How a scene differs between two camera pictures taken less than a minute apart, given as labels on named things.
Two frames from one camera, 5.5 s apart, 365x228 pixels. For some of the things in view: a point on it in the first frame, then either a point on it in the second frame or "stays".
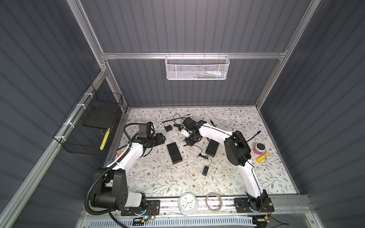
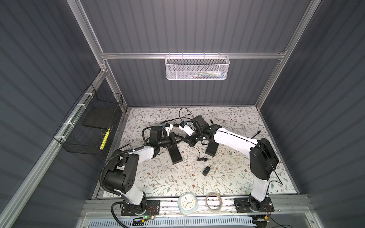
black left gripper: (158, 137) → (172, 137)
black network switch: (174, 152) stays
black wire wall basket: (86, 129) stays
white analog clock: (187, 203) stays
